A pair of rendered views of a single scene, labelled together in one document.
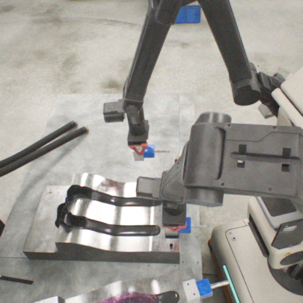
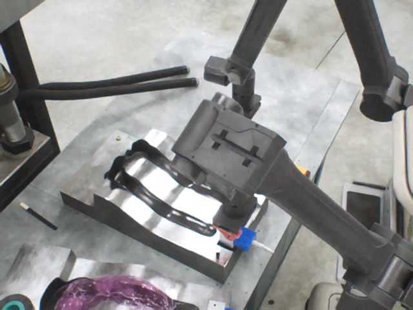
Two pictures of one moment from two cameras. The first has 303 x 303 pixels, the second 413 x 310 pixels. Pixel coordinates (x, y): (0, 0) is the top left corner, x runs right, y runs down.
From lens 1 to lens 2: 0.33 m
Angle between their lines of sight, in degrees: 14
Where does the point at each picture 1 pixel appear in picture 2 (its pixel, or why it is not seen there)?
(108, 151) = not seen: hidden behind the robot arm
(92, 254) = (129, 227)
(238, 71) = (371, 72)
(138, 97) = (244, 62)
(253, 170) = (221, 155)
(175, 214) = (230, 216)
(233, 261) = not seen: outside the picture
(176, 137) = (304, 135)
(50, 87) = (197, 11)
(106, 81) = (275, 28)
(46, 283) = (70, 236)
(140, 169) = not seen: hidden behind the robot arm
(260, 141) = (240, 133)
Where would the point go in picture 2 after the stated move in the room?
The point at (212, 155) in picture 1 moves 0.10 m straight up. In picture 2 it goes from (199, 130) to (199, 64)
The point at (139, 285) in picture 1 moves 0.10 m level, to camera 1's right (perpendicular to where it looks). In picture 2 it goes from (161, 280) to (201, 296)
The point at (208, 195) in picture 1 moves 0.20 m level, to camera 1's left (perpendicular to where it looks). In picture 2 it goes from (182, 164) to (40, 119)
